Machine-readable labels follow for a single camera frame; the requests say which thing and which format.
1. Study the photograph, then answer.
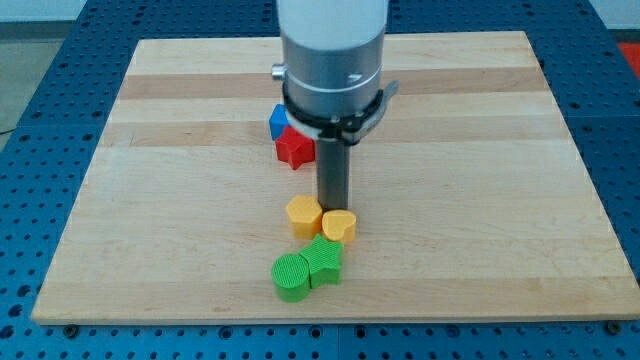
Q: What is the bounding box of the yellow hexagon block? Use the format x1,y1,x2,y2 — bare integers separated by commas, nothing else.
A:
285,195,323,239

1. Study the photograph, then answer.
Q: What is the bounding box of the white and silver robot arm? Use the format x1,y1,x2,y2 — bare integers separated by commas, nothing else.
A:
277,0,388,118

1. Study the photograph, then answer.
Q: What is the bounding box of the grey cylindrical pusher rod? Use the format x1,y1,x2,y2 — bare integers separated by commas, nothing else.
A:
315,139,350,210

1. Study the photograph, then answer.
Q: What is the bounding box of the red star block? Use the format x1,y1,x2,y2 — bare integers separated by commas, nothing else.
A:
275,126,315,170

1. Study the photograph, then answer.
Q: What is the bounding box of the yellow heart block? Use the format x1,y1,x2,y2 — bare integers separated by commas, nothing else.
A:
322,210,357,243

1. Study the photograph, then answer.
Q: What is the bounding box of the blue block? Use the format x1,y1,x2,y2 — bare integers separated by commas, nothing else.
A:
268,104,289,141

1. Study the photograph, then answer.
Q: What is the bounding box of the green star block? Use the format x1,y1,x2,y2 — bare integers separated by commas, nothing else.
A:
299,234,344,288

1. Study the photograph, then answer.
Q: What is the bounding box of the green cylinder block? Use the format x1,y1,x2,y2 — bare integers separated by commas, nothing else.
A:
271,253,311,303

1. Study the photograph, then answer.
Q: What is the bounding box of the wooden board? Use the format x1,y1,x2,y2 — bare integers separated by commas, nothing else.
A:
32,31,639,325

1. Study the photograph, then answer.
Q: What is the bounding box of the black clamp ring with lever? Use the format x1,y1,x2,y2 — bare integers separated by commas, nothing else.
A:
281,79,400,147

